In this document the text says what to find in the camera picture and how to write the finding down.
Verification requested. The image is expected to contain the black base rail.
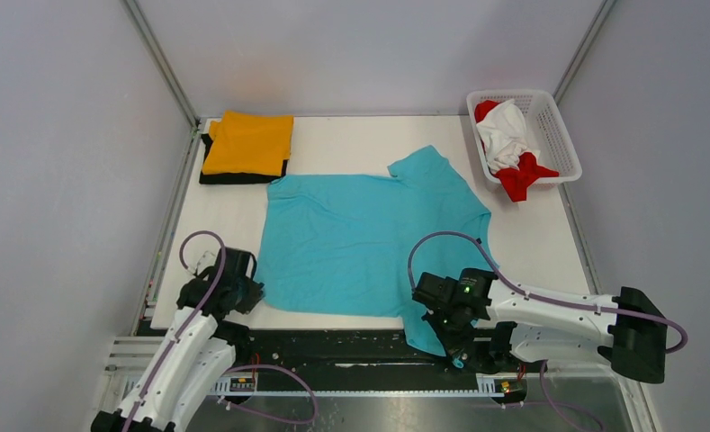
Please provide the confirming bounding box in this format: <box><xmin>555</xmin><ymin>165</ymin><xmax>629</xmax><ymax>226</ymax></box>
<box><xmin>215</xmin><ymin>322</ymin><xmax>541</xmax><ymax>395</ymax></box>

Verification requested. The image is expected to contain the black folded t shirt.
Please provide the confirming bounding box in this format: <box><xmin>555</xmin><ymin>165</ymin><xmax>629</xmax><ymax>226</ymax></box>
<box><xmin>199</xmin><ymin>159</ymin><xmax>289</xmax><ymax>185</ymax></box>

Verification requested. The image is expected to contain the orange folded t shirt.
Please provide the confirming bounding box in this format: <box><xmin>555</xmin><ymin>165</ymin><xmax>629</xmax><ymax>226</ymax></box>
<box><xmin>202</xmin><ymin>111</ymin><xmax>294</xmax><ymax>176</ymax></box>

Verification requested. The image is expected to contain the white t shirt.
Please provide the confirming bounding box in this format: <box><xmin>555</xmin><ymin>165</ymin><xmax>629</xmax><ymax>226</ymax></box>
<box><xmin>474</xmin><ymin>99</ymin><xmax>539</xmax><ymax>175</ymax></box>

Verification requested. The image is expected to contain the right aluminium frame post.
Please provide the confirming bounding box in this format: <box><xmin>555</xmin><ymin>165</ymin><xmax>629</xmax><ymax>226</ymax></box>
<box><xmin>553</xmin><ymin>0</ymin><xmax>617</xmax><ymax>104</ymax></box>

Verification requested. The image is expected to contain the red t shirt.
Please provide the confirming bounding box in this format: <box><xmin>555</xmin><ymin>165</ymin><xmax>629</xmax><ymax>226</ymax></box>
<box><xmin>473</xmin><ymin>100</ymin><xmax>562</xmax><ymax>204</ymax></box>

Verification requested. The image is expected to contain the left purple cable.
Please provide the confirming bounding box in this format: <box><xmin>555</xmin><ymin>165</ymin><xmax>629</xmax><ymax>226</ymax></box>
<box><xmin>119</xmin><ymin>230</ymin><xmax>320</xmax><ymax>432</ymax></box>

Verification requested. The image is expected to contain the left aluminium frame post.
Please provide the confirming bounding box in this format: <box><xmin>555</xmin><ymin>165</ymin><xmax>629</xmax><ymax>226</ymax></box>
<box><xmin>121</xmin><ymin>0</ymin><xmax>200</xmax><ymax>128</ymax></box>

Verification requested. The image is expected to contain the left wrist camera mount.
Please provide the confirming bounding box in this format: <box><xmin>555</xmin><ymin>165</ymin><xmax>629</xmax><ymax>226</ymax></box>
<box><xmin>187</xmin><ymin>250</ymin><xmax>216</xmax><ymax>276</ymax></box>

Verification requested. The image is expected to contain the aluminium frame post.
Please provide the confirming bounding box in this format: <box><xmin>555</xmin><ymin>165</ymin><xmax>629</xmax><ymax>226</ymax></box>
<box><xmin>121</xmin><ymin>0</ymin><xmax>200</xmax><ymax>128</ymax></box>
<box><xmin>553</xmin><ymin>0</ymin><xmax>617</xmax><ymax>104</ymax></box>

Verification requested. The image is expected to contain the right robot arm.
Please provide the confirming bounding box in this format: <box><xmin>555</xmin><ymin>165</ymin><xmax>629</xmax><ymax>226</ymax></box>
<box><xmin>412</xmin><ymin>268</ymin><xmax>669</xmax><ymax>384</ymax></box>

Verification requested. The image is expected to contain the white plastic basket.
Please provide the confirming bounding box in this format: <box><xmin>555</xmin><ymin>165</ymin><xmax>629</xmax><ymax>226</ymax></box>
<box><xmin>466</xmin><ymin>89</ymin><xmax>582</xmax><ymax>189</ymax></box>

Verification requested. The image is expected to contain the teal t shirt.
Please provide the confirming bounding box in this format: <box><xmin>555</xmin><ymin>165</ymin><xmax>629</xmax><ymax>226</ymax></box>
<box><xmin>256</xmin><ymin>146</ymin><xmax>492</xmax><ymax>356</ymax></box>

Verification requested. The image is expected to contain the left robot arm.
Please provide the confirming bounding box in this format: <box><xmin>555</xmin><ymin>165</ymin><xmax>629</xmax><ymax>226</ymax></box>
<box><xmin>90</xmin><ymin>247</ymin><xmax>264</xmax><ymax>431</ymax></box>

